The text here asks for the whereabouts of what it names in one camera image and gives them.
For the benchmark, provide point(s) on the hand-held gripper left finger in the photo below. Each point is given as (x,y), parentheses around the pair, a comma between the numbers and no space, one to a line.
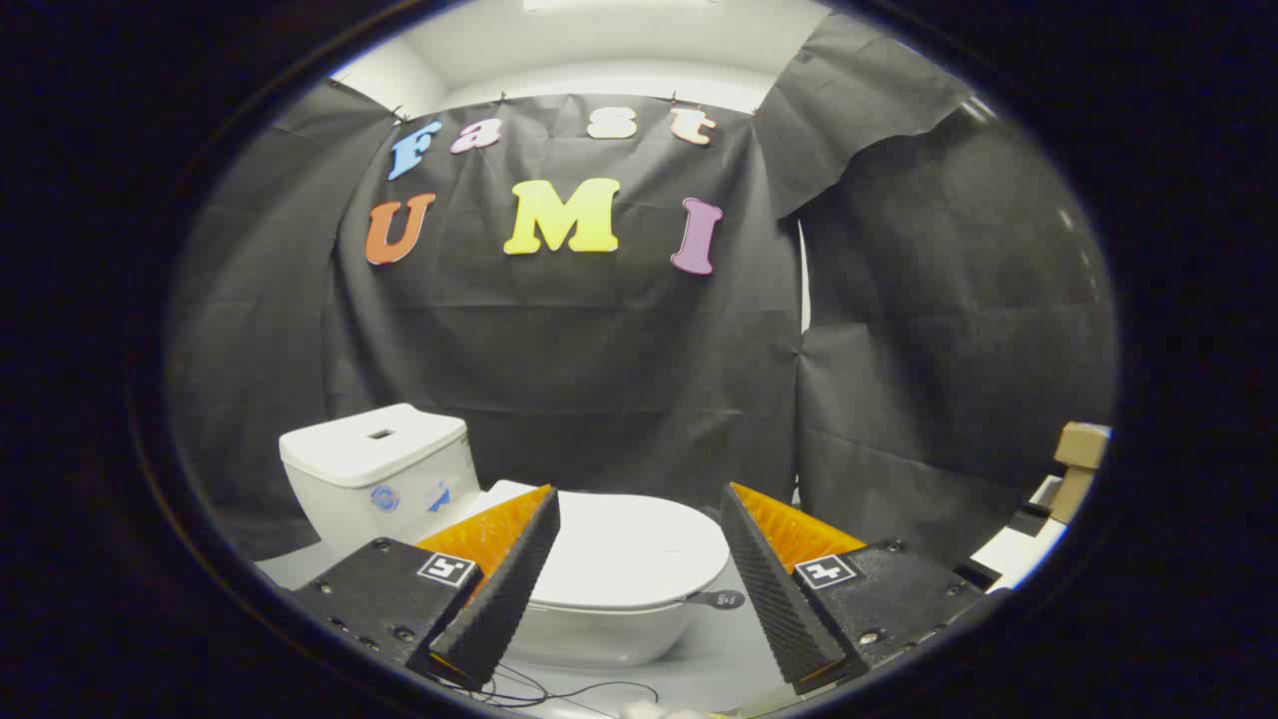
(504,599)

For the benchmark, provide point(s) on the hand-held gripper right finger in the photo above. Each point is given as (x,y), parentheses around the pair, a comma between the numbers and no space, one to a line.
(779,599)

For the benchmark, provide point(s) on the white toilet tank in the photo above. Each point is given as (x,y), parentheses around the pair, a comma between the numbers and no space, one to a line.
(369,449)

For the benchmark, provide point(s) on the small dark tag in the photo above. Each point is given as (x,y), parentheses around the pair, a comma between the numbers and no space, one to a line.
(721,599)

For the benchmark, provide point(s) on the white furniture panel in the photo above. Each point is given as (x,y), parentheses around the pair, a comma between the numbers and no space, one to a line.
(1018,554)

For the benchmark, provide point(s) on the black backdrop cloth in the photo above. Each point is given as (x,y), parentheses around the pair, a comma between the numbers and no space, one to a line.
(599,350)

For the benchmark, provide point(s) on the brown cardboard box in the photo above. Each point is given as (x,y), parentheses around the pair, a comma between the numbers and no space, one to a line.
(1080,447)

